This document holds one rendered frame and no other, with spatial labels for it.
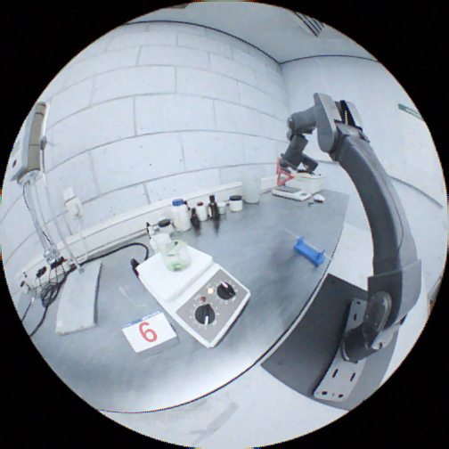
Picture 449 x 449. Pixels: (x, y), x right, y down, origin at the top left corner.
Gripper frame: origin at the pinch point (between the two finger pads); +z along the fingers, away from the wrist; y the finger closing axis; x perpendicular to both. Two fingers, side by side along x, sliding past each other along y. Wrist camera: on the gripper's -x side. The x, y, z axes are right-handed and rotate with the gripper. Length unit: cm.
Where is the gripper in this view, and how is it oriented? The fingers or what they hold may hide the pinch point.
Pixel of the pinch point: (278, 177)
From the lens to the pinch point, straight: 59.0
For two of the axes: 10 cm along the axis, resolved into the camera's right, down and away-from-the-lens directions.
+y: 2.8, -7.4, 6.1
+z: -2.4, 5.7, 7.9
